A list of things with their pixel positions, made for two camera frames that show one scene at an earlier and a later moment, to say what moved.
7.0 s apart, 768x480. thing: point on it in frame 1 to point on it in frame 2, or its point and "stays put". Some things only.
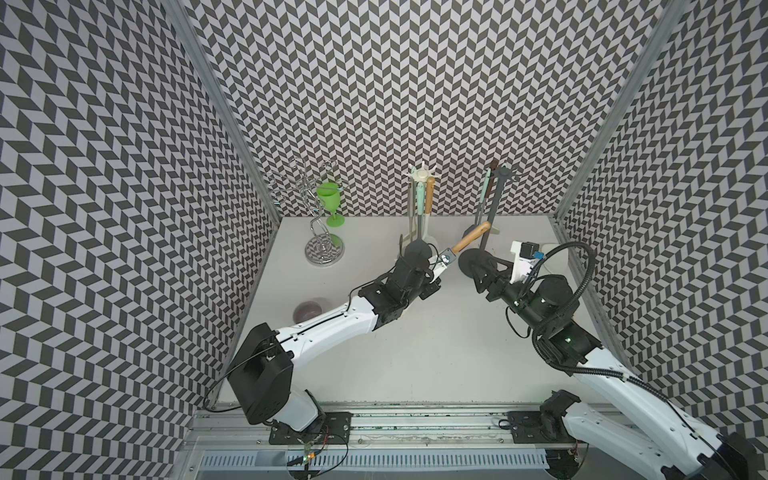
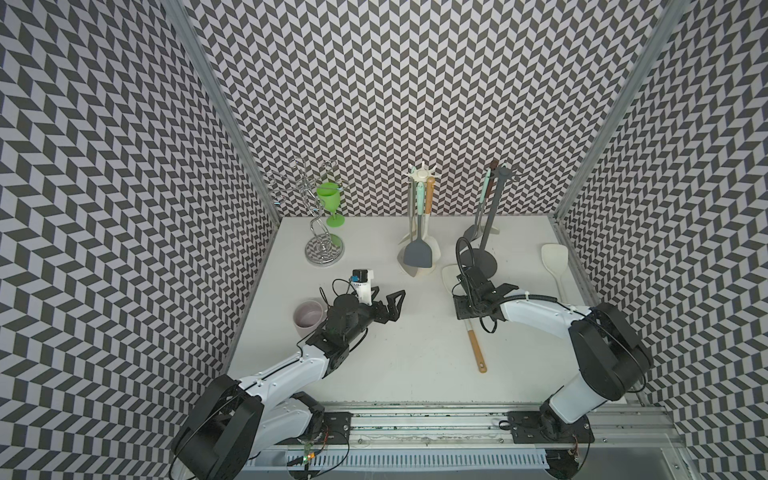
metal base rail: (384, 442) stays put
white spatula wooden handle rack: (430, 197) stays put
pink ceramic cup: (305, 310) stays put
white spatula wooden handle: (485, 226) to (482, 367)
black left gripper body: (425, 290) to (368, 313)
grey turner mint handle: (418, 252) stays put
